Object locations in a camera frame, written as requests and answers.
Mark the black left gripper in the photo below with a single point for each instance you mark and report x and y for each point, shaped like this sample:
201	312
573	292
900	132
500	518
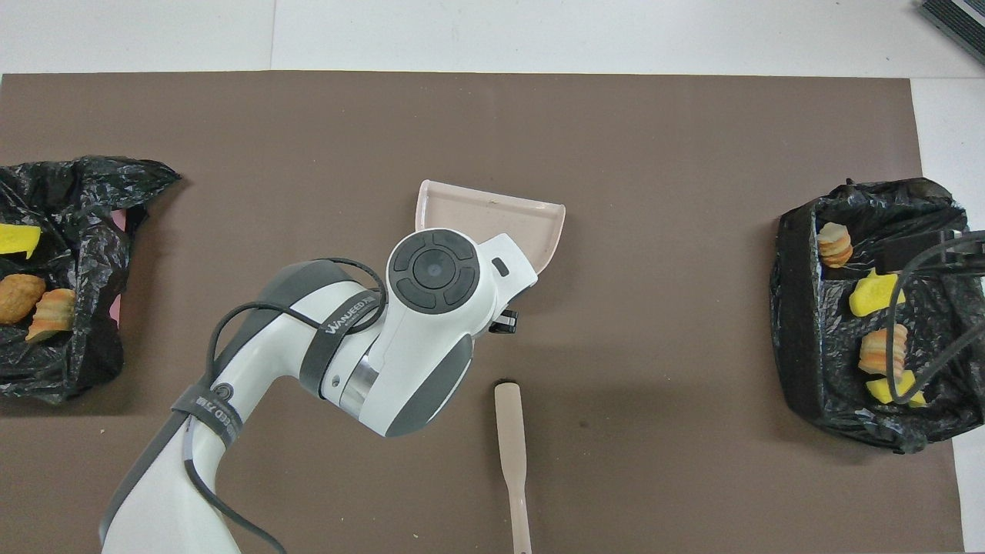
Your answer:
505	321

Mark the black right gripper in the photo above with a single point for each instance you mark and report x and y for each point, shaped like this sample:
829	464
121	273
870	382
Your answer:
916	250

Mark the beige plastic dustpan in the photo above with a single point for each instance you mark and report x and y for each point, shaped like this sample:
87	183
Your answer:
492	219

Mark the striped croissant bread piece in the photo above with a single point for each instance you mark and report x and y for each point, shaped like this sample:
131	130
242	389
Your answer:
52	312
881	351

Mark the beige hand brush black bristles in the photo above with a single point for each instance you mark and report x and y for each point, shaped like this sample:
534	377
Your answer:
511	438

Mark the yellow green sponge piece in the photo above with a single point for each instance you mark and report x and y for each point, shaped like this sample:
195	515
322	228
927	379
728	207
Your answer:
900	391

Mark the brown bread roll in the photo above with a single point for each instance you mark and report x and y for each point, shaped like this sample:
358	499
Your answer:
18	297

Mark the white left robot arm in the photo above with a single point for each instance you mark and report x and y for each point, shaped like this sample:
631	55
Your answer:
346	362

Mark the black bag lined bin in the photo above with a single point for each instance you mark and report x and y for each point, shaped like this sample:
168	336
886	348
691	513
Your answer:
939	208

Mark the pink plastic bin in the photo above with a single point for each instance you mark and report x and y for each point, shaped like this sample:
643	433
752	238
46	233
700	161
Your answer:
114	308

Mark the crumpled black trash bag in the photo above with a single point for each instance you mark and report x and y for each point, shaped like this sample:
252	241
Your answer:
85	254

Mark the small round bread bun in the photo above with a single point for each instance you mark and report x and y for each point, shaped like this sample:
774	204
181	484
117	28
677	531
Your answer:
835	245

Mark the brown table mat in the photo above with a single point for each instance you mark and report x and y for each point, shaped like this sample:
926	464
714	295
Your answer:
692	462

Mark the dark grey ribbed object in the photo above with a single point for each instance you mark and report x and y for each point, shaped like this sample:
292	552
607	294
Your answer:
962	19

